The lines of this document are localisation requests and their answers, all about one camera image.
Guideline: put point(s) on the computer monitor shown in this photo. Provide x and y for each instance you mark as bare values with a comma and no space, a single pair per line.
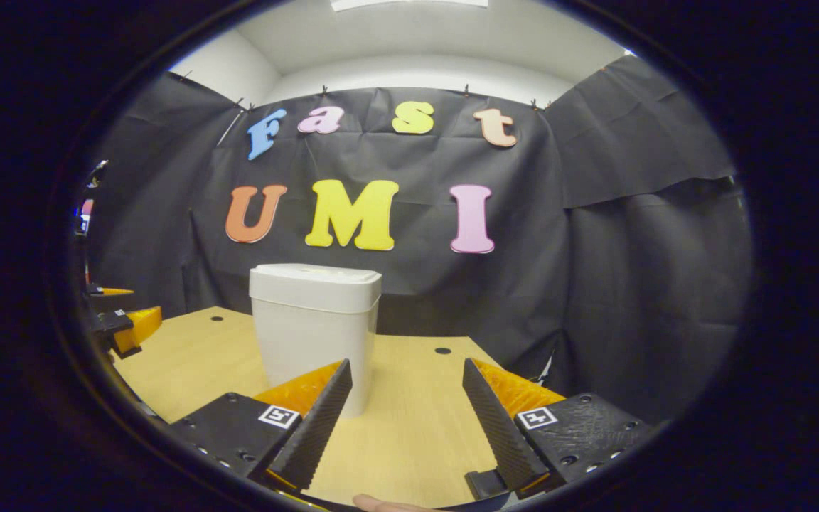
86,215

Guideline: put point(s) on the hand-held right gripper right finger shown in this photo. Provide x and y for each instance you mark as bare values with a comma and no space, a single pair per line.
495,427

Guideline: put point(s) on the ceiling light panel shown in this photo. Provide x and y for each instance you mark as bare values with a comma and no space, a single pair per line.
409,3

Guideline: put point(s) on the white desktop garbage bin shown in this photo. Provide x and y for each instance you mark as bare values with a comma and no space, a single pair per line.
313,334

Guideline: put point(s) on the wooden desktop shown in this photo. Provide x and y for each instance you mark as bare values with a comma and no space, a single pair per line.
416,427

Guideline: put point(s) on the black backdrop cloth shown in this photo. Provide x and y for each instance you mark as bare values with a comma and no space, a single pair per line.
594,284

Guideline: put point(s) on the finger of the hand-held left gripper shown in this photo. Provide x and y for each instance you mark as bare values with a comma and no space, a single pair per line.
141,326
112,291

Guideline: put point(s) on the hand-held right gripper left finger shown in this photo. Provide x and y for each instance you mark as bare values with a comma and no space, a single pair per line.
317,427

